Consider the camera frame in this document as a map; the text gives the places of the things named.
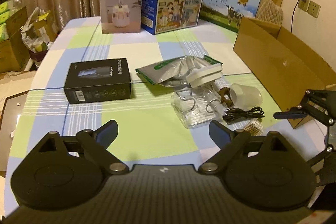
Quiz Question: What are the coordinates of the black razor box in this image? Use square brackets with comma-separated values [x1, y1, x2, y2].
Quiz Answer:
[63, 58, 131, 105]

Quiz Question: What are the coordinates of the cardboard boxes pile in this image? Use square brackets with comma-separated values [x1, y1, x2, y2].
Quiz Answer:
[0, 0, 30, 73]

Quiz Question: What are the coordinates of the silver green tea pouch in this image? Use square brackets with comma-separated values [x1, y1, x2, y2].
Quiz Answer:
[135, 55, 222, 88]

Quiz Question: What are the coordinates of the humidifier box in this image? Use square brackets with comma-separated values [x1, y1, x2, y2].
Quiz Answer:
[100, 0, 142, 34]

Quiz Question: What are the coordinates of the crumpled plastic bag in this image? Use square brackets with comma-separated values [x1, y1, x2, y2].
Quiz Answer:
[20, 7, 58, 53]

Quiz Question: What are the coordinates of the wall socket with plug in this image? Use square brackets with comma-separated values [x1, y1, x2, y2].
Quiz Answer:
[290, 0, 321, 32]

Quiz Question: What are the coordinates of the black usb cable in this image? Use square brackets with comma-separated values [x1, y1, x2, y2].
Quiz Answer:
[222, 106, 265, 125]

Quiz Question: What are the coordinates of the light blue milk box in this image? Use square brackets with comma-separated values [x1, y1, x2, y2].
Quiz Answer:
[199, 0, 261, 33]

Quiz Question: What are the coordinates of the clear bag with hooks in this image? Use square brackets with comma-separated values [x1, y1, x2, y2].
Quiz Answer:
[171, 85, 227, 128]

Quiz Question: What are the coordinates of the quilted beige cushion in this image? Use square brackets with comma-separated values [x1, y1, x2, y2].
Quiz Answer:
[255, 0, 283, 25]

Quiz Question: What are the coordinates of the brown cardboard box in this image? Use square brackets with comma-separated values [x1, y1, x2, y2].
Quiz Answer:
[233, 16, 336, 130]

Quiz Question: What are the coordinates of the plaid bed sheet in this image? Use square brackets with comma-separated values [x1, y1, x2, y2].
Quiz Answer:
[4, 16, 329, 214]

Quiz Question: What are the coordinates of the translucent plastic cup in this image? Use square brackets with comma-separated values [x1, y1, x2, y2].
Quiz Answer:
[230, 83, 263, 110]

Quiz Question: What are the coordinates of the white plastic adapter block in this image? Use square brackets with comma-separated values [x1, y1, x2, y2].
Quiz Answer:
[186, 63, 223, 88]

